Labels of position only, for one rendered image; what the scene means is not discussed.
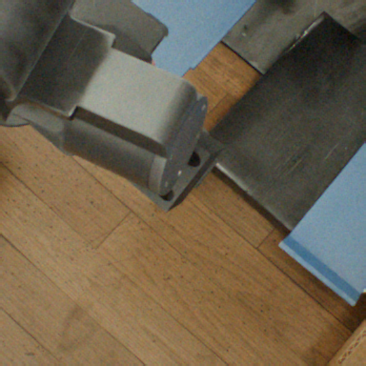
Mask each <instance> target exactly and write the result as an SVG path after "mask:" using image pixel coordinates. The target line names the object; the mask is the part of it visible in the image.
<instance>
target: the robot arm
mask: <svg viewBox="0 0 366 366"><path fill-rule="evenodd" d="M168 34H169V30H168V27H167V26H165V25H164V23H162V22H161V21H160V20H159V19H157V18H156V17H154V16H153V15H152V14H151V13H150V12H145V11H143V10H142V9H140V8H139V7H138V6H137V5H135V3H134V2H132V1H131V0H0V125H1V126H5V127H22V126H26V125H30V126H31V127H32V128H34V129H35V130H36V131H37V132H39V133H40V134H41V135H43V136H44V137H45V138H46V139H47V140H48V141H50V142H51V143H52V144H53V145H54V146H55V148H56V149H58V150H59V151H60V152H61V153H64V155H66V156H69V157H73V156H75V155H76V156H78V157H80V158H82V159H84V160H86V161H88V162H90V163H93V164H95V165H97V166H99V167H101V168H103V169H105V170H107V171H109V172H111V173H115V174H117V175H118V176H122V177H124V178H126V179H127V180H128V181H130V183H131V184H132V185H133V186H135V188H136V189H137V190H139V191H140V192H142V193H143V194H144V195H146V196H147V197H148V198H149V199H150V200H151V201H152V202H153V203H155V204H156V205H157V206H158V207H160V208H161V209H162V210H163V211H164V212H168V211H170V210H171V209H172V208H173V207H177V206H178V205H180V204H182V202H183V201H184V200H185V198H186V197H187V195H188V193H189V192H190V191H191V190H192V189H193V188H195V189H197V188H198V187H199V186H200V184H201V182H202V181H203V179H204V178H205V177H206V176H207V175H208V174H209V173H210V171H211V170H212V169H213V167H214V166H215V163H216V162H217V159H216V158H217V157H218V155H219V154H220V153H221V151H222V150H223V149H224V146H223V144H222V143H220V142H218V141H217V140H215V139H214V138H213V137H211V136H210V135H209V133H208V132H207V131H206V129H205V128H204V127H203V124H204V120H205V118H206V114H207V109H208V97H207V96H205V95H203V94H200V93H197V89H196V87H195V86H194V84H193V83H190V82H189V81H187V80H186V79H184V78H182V77H180V76H178V75H175V74H174V73H172V72H167V71H164V70H162V69H160V68H158V67H156V66H155V63H154V61H153V59H152V56H151V54H152V53H153V52H154V51H155V49H156V48H157V46H158V45H159V44H160V43H161V42H162V41H163V38H164V36H168Z"/></svg>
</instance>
